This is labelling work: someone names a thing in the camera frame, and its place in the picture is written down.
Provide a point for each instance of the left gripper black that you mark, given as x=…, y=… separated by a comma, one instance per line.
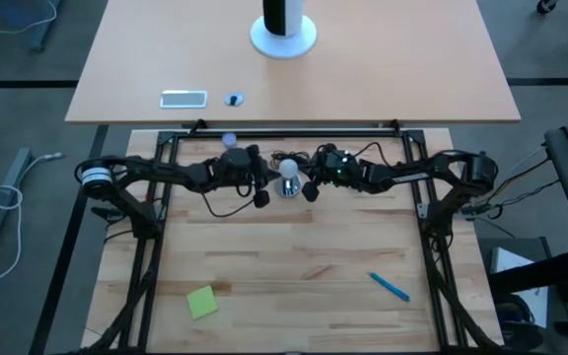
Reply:
x=252, y=170

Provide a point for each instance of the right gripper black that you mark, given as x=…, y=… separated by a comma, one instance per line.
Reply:
x=348, y=180

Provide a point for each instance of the white lightbulb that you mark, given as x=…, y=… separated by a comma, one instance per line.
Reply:
x=288, y=168

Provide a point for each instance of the chrome lamp socket base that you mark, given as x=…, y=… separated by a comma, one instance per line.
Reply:
x=287, y=188

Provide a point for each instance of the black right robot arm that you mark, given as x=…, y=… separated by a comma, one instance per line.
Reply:
x=427, y=172

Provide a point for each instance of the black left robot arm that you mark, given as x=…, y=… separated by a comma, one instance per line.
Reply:
x=165, y=172

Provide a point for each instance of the small purple cup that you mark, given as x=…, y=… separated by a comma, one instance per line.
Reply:
x=229, y=140

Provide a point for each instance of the silver rectangular desk plate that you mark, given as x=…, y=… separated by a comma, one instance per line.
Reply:
x=183, y=99

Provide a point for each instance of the light brown office desk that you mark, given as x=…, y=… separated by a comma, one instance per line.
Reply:
x=373, y=74

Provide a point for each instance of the white and black tower fan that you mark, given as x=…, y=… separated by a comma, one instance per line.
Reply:
x=284, y=42

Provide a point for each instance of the blue pen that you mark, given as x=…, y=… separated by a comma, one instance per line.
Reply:
x=389, y=286

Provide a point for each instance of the green sticky note pad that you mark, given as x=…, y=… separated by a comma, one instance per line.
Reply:
x=201, y=302

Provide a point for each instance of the white box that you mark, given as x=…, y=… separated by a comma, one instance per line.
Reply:
x=508, y=261

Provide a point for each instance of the grey metal desk leg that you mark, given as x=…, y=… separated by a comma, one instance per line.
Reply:
x=3, y=207

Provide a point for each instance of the black chair caster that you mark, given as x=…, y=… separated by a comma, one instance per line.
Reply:
x=545, y=6

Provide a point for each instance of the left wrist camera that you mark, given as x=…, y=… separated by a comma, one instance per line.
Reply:
x=235, y=160

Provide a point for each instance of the black aluminium rig frame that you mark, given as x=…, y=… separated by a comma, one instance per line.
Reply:
x=289, y=134

